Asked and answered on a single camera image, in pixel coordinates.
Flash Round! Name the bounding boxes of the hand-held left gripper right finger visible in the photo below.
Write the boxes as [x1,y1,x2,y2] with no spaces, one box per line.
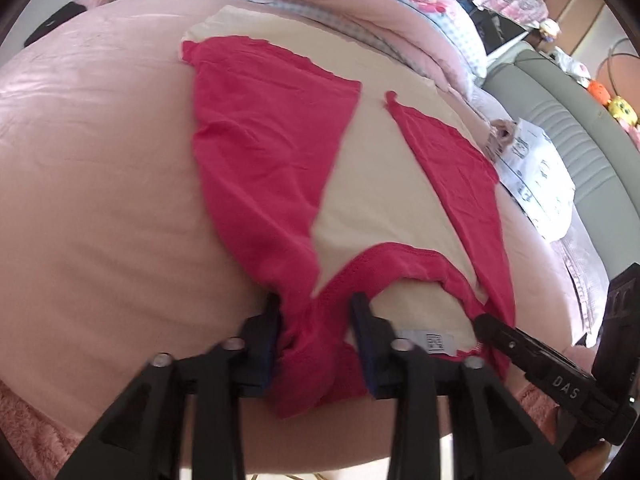
[349,292,573,480]

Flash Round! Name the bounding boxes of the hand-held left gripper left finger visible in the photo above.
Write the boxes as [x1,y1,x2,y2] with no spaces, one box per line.
[55,292,281,480]

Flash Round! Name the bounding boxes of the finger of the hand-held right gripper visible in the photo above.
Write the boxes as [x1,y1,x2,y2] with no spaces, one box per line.
[472,313,577,379]

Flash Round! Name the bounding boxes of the pink and cream t-shirt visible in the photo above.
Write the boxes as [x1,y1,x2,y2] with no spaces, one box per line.
[179,5,517,420]

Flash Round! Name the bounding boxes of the white cartoon print pillow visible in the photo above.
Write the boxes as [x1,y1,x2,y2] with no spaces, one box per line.
[492,117,577,242]

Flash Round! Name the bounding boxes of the yellow plush toy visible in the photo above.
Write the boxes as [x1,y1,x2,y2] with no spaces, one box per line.
[607,95,639,124]

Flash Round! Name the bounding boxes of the grey padded headboard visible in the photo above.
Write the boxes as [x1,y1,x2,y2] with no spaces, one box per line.
[481,42,640,282]

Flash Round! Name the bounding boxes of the orange plush toy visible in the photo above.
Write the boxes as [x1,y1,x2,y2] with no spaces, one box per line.
[587,79,612,106]

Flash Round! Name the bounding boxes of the white plush toy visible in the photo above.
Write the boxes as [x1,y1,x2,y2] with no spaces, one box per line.
[559,52,591,86]

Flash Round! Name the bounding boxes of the small doll figure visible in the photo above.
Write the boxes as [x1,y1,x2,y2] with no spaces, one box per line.
[532,18,559,54]

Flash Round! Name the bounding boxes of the pink floral cloth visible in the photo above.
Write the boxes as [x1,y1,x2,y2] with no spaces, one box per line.
[471,0,547,29]

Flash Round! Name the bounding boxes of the pink checked folded duvet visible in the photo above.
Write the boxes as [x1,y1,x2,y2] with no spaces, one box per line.
[215,0,489,92]

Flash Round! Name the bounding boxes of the gold ring lamp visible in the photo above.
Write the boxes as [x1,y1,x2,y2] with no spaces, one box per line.
[596,37,640,79]

